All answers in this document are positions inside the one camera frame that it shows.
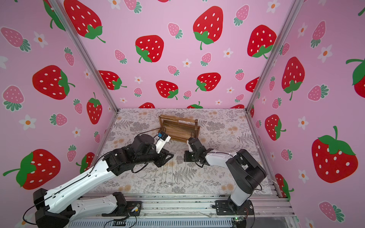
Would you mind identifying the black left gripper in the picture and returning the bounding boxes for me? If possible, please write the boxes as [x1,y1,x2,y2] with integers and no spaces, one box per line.
[133,145,175,168]

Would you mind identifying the wooden jewelry display stand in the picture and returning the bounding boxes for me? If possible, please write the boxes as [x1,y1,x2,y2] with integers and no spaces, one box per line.
[159,115,201,143]

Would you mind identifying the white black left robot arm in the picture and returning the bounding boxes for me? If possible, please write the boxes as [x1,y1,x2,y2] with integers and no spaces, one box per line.
[33,133,173,228]

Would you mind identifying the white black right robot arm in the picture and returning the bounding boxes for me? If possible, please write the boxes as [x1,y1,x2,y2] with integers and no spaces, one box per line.
[184,138,267,209]

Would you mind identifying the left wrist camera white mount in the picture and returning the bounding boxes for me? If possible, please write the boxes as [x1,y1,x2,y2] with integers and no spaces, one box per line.
[155,132,171,154]

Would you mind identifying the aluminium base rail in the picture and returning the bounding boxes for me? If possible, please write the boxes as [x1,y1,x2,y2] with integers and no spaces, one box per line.
[69,194,300,228]

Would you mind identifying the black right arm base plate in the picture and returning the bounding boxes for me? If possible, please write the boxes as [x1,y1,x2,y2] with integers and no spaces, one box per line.
[212,199,254,216]

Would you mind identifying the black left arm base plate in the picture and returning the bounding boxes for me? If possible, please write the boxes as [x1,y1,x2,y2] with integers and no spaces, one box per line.
[102,201,142,217]

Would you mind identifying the aluminium corner frame post left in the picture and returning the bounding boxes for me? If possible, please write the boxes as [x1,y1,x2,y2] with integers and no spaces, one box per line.
[49,0,119,113]

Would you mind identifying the aluminium corner frame post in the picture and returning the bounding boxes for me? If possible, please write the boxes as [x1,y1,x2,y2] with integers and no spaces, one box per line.
[246,0,304,114]
[49,0,119,113]

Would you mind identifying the aluminium corner frame post right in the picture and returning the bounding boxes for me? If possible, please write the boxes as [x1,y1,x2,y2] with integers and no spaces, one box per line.
[246,0,304,114]

